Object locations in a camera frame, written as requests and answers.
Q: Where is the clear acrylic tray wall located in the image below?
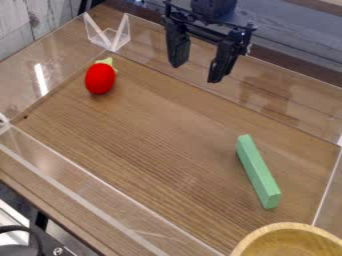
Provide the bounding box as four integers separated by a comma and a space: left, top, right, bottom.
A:
0, 113, 219, 256

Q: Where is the black cable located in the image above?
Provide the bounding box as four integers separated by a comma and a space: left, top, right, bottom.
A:
0, 225, 45, 256

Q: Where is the red toy strawberry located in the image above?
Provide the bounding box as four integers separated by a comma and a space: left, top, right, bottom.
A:
84, 57, 117, 95

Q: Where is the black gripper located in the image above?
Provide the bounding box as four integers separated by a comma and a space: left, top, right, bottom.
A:
164, 0, 256, 83

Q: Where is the wooden bowl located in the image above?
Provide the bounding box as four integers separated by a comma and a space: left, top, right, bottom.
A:
229, 222, 342, 256

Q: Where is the clear acrylic corner bracket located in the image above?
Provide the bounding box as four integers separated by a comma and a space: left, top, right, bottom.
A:
83, 13, 131, 52

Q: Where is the green rectangular block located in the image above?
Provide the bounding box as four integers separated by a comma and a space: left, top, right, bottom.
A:
235, 134, 282, 209

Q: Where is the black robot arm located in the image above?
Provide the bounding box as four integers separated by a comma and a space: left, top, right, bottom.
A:
161, 0, 256, 83

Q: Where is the black metal table bracket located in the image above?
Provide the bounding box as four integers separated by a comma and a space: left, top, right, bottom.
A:
29, 211, 96, 256

